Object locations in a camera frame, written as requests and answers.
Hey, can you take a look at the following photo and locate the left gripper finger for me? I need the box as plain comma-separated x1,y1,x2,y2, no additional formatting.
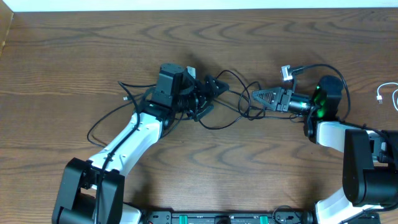
205,75,229,99
193,104,214,122

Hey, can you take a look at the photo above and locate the white USB cable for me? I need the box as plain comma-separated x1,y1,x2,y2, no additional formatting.
376,82,398,112

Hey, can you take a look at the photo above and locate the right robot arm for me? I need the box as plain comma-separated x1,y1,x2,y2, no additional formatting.
252,75,397,223

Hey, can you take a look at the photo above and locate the left camera black cable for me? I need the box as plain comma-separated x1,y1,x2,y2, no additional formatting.
93,80,156,224

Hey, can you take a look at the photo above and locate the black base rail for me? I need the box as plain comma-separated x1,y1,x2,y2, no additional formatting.
139,207,316,224

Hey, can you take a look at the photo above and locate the wooden side panel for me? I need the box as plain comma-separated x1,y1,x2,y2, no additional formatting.
0,0,14,55

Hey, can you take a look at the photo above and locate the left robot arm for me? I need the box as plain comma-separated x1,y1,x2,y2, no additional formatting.
52,63,229,223

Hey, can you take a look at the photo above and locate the black USB cable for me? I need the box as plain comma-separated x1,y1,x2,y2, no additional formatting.
86,69,305,149

